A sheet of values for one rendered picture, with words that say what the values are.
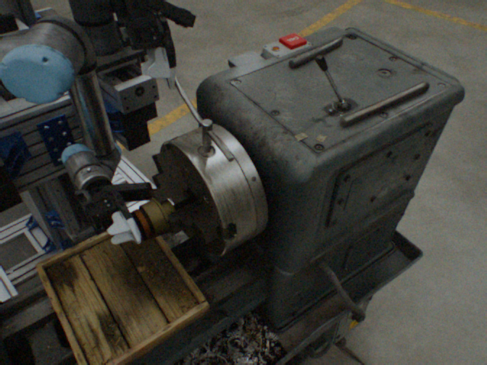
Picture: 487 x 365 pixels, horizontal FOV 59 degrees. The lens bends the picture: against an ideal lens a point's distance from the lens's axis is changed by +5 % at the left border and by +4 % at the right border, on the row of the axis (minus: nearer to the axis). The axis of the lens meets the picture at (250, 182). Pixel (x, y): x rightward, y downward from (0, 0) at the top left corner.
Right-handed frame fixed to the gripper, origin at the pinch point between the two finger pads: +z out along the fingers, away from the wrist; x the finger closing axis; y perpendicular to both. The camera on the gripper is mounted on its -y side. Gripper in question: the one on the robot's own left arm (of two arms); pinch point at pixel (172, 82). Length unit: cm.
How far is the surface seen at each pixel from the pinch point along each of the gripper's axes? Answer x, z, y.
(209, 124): 12.8, 7.0, -0.3
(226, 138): 7.6, 13.9, -6.3
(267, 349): 7, 86, -6
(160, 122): -190, 73, -60
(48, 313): -10, 48, 41
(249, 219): 17.0, 30.6, -3.2
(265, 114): 7.8, 11.8, -18.1
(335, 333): -1, 112, -41
